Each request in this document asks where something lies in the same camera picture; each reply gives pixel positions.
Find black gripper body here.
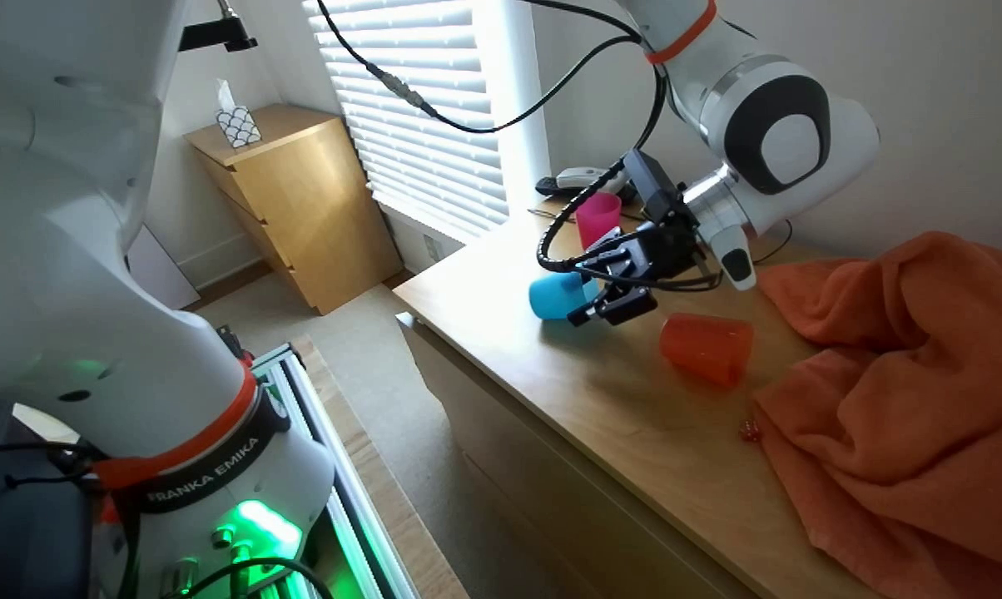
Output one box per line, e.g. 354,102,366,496
619,211,713,292

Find pink plastic cup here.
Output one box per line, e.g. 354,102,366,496
574,190,626,248

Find blue plastic cup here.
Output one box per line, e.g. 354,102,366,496
526,270,609,325

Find orange plastic cup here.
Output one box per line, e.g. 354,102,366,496
658,308,759,394

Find large light wood cabinet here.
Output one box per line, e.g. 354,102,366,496
392,195,894,599

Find white window blinds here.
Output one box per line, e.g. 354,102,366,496
299,0,514,242

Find orange towel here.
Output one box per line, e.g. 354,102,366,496
742,228,1002,599

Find small light wood dresser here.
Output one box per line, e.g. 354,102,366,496
183,101,410,317

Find patterned tissue box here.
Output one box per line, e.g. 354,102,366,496
212,76,266,150

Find black controller box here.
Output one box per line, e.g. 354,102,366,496
0,397,92,599

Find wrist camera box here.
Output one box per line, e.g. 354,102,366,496
619,147,693,225

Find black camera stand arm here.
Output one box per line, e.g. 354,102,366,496
176,0,260,58

